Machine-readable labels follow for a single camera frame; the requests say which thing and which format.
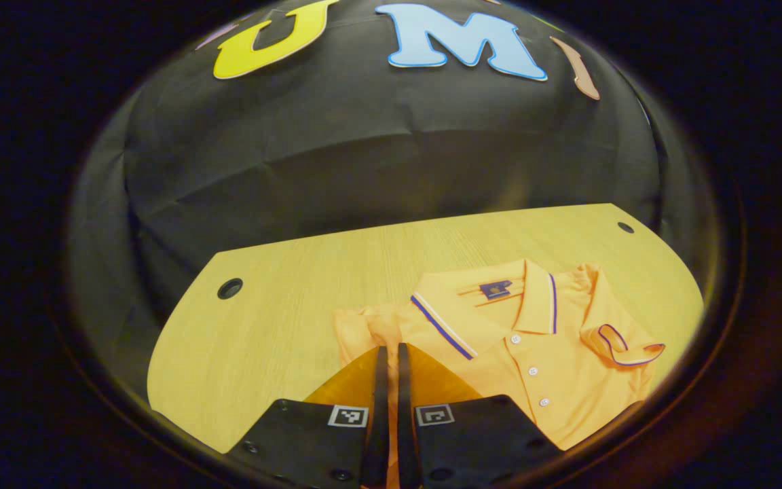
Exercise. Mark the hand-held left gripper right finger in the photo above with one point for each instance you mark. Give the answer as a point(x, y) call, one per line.
point(406, 421)

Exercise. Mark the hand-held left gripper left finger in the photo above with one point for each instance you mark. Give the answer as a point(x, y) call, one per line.
point(377, 421)

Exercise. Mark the orange collared T-shirt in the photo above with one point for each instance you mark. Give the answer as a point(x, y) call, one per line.
point(499, 353)

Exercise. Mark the black backdrop cloth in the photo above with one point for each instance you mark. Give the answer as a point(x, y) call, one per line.
point(364, 149)

